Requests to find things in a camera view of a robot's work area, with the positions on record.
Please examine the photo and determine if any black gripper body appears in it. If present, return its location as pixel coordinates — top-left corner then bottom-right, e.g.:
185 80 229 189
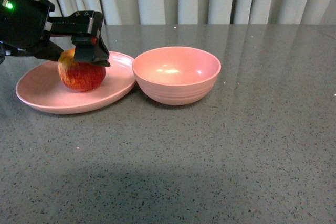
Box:
1 0 55 49

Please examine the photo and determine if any pink plate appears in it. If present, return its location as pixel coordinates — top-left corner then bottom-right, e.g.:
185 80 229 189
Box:
16 51 136 114

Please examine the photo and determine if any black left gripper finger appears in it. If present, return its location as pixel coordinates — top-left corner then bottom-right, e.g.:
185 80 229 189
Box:
10 42 64 62

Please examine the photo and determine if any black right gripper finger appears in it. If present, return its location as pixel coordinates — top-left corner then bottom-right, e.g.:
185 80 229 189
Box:
48 10 110 67

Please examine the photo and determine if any pink bowl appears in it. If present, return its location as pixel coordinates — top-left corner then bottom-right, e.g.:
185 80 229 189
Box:
132 46 221 105

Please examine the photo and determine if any red apple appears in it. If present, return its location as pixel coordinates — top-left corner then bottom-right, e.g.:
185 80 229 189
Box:
58 48 106 92

